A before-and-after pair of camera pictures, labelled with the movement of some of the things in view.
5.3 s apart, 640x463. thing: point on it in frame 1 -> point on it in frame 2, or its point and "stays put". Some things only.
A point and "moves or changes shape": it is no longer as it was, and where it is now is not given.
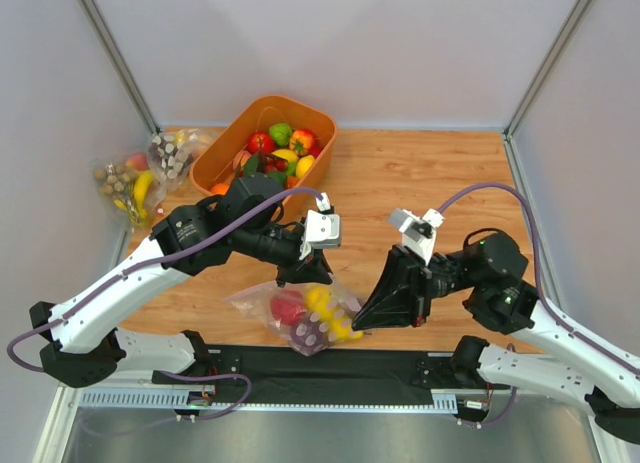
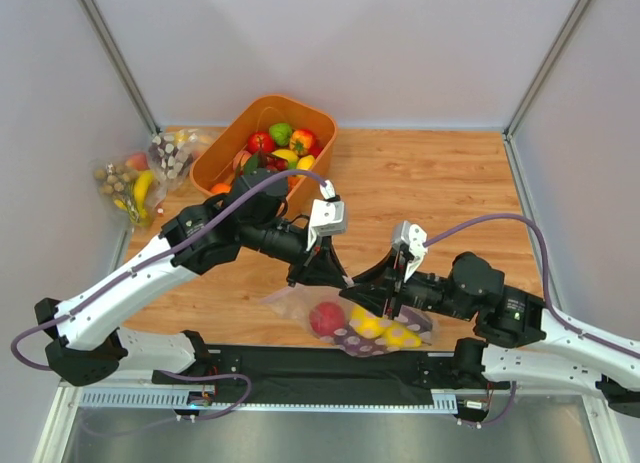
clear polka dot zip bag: [308, 317] moves or changes shape
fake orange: [219, 188] stays put
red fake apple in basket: [260, 142] stays put
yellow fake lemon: [317, 299] moves or changes shape
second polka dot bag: [172, 152] stays put
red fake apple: [288, 306] -> [325, 318]
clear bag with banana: [131, 186] stays put
